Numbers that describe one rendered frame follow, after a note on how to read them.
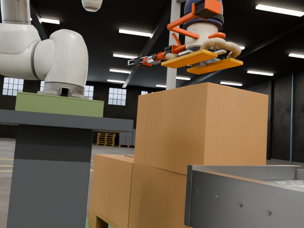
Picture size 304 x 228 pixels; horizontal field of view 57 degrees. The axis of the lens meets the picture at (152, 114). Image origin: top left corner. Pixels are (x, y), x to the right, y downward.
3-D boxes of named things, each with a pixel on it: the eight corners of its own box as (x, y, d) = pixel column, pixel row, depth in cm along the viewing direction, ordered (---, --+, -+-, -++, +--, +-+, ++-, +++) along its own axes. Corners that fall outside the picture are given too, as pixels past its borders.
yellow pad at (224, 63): (243, 64, 147) (243, 55, 147) (230, 61, 142) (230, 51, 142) (198, 74, 175) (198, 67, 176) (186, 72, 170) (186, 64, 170)
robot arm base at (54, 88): (36, 92, 94) (38, 76, 95) (39, 100, 115) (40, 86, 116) (90, 100, 100) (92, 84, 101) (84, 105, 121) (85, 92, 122)
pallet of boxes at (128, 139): (135, 147, 1799) (137, 129, 1808) (137, 148, 1722) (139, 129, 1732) (117, 146, 1776) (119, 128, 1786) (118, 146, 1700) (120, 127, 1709)
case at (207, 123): (265, 177, 134) (268, 95, 137) (202, 179, 113) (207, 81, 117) (186, 163, 185) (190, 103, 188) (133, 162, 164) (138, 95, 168)
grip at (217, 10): (220, 14, 114) (221, 2, 114) (205, 7, 109) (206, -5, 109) (206, 21, 121) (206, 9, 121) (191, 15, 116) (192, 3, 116)
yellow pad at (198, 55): (217, 57, 137) (218, 47, 137) (202, 52, 131) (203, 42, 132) (174, 68, 165) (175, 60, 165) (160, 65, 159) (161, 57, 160)
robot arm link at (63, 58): (78, 83, 102) (85, 25, 104) (29, 79, 103) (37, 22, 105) (90, 91, 118) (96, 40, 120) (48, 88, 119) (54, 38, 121)
